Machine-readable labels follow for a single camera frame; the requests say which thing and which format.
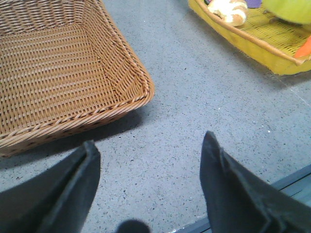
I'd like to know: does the yellow clear tape roll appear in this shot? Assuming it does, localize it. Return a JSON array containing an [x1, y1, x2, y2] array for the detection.
[[262, 0, 311, 25]]

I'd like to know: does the yellow woven basket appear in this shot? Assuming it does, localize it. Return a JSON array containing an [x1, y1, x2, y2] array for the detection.
[[188, 0, 311, 75]]

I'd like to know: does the purple sponge block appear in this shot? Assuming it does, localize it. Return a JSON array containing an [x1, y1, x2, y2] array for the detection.
[[245, 0, 262, 9]]

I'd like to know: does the brown wicker basket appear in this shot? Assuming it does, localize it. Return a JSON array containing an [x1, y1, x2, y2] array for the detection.
[[0, 0, 155, 157]]

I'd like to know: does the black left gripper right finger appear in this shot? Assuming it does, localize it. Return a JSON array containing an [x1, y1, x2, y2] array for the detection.
[[200, 131, 311, 233]]

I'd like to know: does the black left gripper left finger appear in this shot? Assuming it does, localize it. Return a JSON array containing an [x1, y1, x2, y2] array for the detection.
[[0, 141, 101, 233]]

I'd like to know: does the orange toy carrot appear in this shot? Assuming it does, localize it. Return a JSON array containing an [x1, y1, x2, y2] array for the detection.
[[294, 36, 311, 58]]

